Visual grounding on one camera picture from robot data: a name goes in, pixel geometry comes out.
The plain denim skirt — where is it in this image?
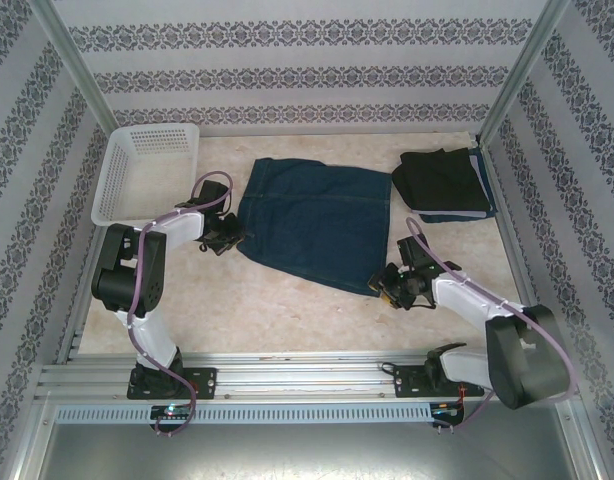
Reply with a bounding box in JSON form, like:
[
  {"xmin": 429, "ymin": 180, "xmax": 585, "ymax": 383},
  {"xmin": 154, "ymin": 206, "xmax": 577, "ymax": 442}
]
[{"xmin": 235, "ymin": 157, "xmax": 392, "ymax": 297}]

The black skirt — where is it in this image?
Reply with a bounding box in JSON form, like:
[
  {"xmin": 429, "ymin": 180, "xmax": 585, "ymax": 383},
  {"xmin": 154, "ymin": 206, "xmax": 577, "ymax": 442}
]
[{"xmin": 390, "ymin": 148, "xmax": 491, "ymax": 214}]

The white plastic basket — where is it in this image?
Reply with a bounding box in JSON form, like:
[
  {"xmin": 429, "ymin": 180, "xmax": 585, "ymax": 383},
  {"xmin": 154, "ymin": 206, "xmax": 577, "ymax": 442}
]
[{"xmin": 90, "ymin": 122, "xmax": 202, "ymax": 226}]

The grey sheet metal panel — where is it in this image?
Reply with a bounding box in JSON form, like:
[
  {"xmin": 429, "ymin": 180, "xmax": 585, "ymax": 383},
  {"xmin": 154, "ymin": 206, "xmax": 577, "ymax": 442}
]
[{"xmin": 16, "ymin": 392, "xmax": 606, "ymax": 480}]

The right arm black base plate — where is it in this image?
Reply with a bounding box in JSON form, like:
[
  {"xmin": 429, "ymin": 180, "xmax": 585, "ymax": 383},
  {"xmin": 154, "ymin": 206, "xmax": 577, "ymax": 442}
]
[{"xmin": 392, "ymin": 363, "xmax": 486, "ymax": 399}]

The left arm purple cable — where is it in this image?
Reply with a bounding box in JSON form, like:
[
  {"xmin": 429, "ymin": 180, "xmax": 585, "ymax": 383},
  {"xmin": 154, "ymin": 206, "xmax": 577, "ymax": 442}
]
[{"xmin": 128, "ymin": 170, "xmax": 237, "ymax": 439}]

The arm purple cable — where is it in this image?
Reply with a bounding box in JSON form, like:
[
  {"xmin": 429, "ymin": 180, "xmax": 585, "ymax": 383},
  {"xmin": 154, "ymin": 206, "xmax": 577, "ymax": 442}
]
[
  {"xmin": 128, "ymin": 170, "xmax": 237, "ymax": 439},
  {"xmin": 405, "ymin": 216, "xmax": 581, "ymax": 434}
]

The aluminium mounting rail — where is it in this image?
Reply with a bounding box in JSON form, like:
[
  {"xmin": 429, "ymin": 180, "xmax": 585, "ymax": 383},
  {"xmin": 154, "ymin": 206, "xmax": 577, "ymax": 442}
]
[{"xmin": 35, "ymin": 351, "xmax": 574, "ymax": 404}]

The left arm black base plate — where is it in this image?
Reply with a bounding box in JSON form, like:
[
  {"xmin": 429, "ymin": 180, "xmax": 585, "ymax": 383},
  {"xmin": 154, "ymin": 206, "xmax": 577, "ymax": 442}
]
[{"xmin": 126, "ymin": 367, "xmax": 219, "ymax": 401}]

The white slotted cable duct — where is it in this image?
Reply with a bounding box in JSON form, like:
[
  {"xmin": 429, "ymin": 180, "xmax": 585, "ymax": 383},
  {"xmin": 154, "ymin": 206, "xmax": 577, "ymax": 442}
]
[{"xmin": 54, "ymin": 403, "xmax": 433, "ymax": 424}]

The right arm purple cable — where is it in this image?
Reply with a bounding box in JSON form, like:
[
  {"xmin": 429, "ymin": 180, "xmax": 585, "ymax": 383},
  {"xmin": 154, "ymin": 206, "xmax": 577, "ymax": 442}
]
[{"xmin": 405, "ymin": 216, "xmax": 581, "ymax": 434}]

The aluminium frame post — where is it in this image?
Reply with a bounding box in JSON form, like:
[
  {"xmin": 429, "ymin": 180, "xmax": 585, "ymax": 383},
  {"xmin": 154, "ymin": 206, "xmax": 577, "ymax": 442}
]
[
  {"xmin": 474, "ymin": 0, "xmax": 573, "ymax": 149},
  {"xmin": 34, "ymin": 0, "xmax": 113, "ymax": 124}
]

